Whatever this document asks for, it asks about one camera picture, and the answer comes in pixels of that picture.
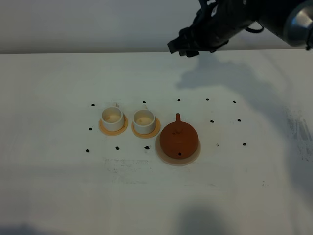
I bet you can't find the orange saucer left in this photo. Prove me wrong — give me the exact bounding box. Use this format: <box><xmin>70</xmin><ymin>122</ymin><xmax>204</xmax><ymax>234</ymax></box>
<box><xmin>98</xmin><ymin>114</ymin><xmax>128</xmax><ymax>136</ymax></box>

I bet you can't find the brown clay teapot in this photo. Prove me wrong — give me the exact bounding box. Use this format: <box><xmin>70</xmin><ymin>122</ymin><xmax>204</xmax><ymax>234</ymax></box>
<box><xmin>160</xmin><ymin>113</ymin><xmax>199</xmax><ymax>158</ymax></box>

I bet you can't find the beige round teapot coaster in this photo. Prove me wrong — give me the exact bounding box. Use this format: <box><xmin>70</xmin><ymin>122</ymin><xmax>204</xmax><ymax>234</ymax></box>
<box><xmin>155</xmin><ymin>135</ymin><xmax>201</xmax><ymax>166</ymax></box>

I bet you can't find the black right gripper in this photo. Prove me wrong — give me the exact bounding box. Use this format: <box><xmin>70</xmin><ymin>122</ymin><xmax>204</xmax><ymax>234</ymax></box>
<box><xmin>167</xmin><ymin>0</ymin><xmax>262</xmax><ymax>58</ymax></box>

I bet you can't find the orange saucer right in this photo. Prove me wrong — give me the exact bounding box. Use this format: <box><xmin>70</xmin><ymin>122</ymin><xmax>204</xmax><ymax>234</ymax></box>
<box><xmin>131</xmin><ymin>118</ymin><xmax>161</xmax><ymax>139</ymax></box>

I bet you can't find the orange saucer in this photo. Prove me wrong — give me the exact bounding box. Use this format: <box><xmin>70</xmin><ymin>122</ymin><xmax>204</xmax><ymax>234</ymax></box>
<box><xmin>98</xmin><ymin>114</ymin><xmax>128</xmax><ymax>136</ymax></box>
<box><xmin>131</xmin><ymin>118</ymin><xmax>161</xmax><ymax>139</ymax></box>

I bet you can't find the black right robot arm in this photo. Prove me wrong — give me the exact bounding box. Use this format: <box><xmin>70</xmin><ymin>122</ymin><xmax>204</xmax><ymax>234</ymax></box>
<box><xmin>168</xmin><ymin>0</ymin><xmax>313</xmax><ymax>58</ymax></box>

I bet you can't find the white teacup left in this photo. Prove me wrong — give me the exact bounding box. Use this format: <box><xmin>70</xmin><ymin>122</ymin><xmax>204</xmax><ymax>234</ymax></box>
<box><xmin>101</xmin><ymin>103</ymin><xmax>123</xmax><ymax>123</ymax></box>

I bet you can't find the white teacup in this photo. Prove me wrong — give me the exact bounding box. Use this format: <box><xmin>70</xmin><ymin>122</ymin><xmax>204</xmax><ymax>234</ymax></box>
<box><xmin>133</xmin><ymin>104</ymin><xmax>156</xmax><ymax>126</ymax></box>
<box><xmin>101</xmin><ymin>103</ymin><xmax>123</xmax><ymax>123</ymax></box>

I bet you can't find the white teacup right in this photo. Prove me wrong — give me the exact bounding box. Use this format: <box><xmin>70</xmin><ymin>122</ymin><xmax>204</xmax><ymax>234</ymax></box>
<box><xmin>133</xmin><ymin>104</ymin><xmax>156</xmax><ymax>126</ymax></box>

